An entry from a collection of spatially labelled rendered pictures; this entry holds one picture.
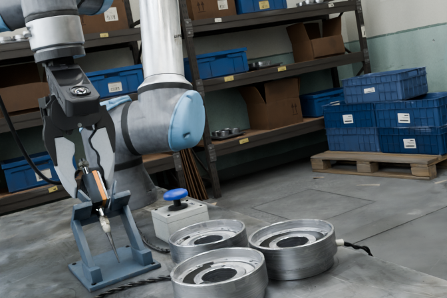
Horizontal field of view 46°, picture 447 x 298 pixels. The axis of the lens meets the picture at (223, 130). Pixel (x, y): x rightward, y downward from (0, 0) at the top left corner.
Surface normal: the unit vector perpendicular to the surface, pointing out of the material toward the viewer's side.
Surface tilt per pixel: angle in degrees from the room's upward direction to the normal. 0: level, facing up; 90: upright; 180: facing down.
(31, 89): 83
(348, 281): 0
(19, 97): 82
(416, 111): 90
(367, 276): 0
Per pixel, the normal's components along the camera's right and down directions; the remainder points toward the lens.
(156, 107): -0.23, -0.15
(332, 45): 0.40, -0.03
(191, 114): 0.95, 0.00
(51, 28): 0.18, 0.07
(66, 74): 0.11, -0.86
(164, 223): -0.87, 0.21
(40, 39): -0.33, 0.17
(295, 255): -0.07, 0.12
